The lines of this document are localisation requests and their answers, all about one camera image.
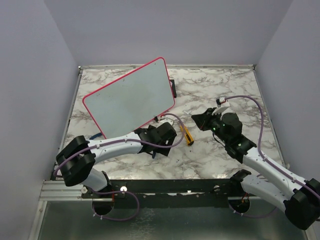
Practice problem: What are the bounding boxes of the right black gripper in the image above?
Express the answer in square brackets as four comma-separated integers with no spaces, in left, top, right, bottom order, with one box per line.
[192,106,230,144]

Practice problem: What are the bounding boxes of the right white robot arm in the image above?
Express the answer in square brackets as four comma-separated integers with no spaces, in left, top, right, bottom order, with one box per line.
[191,107,320,230]

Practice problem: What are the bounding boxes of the pink framed whiteboard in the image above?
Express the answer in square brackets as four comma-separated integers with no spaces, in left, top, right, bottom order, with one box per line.
[82,57,175,139]

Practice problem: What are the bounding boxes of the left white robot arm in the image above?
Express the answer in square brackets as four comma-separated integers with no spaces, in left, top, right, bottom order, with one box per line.
[56,122,177,198]

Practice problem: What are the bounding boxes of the black network switch box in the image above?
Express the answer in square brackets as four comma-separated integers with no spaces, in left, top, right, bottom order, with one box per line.
[169,79,177,98]

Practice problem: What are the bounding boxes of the blue handled pliers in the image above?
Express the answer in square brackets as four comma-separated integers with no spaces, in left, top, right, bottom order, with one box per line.
[89,132,103,140]

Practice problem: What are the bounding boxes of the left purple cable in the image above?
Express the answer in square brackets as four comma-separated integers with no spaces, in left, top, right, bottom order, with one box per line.
[52,112,186,222]

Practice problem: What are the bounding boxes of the yellow utility knife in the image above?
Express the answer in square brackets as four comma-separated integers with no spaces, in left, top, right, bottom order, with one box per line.
[179,125,194,146]

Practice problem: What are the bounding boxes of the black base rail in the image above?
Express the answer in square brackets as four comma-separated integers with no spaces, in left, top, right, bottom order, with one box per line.
[51,178,263,210]

